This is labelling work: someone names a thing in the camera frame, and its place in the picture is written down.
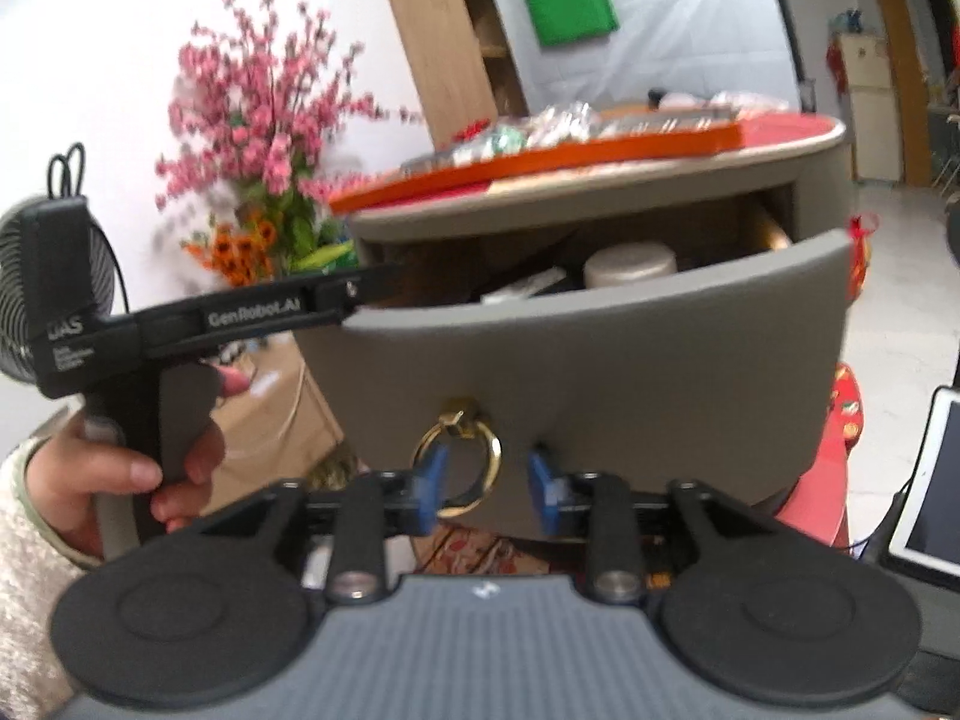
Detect gold ring drawer pull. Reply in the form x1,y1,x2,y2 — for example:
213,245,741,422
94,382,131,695
410,398,503,520

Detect grey curved drawer front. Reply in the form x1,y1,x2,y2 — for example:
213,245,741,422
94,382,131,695
311,231,851,539

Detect person's left forearm sleeve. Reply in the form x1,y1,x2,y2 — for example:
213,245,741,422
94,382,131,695
2,439,98,718

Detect person's left hand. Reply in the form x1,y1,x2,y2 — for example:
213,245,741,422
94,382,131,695
25,411,226,559

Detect orange sunflower bouquet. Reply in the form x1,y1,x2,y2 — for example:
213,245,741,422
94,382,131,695
181,213,278,288

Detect pink blossom artificial flowers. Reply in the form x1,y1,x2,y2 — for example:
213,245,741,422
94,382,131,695
155,0,425,210

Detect tall wooden shelf unit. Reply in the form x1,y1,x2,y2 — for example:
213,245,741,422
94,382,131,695
389,0,529,146

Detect orange rimmed metal tray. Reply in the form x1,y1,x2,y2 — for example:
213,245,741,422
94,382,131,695
327,107,745,216

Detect white tablet device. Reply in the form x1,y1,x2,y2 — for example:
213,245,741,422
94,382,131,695
887,387,960,590

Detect round grey side table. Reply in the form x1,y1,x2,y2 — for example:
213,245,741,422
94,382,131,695
294,112,859,545

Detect white backdrop sheet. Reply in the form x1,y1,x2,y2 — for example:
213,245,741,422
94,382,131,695
494,0,800,112

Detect white refrigerator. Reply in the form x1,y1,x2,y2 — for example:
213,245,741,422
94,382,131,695
838,34,903,184

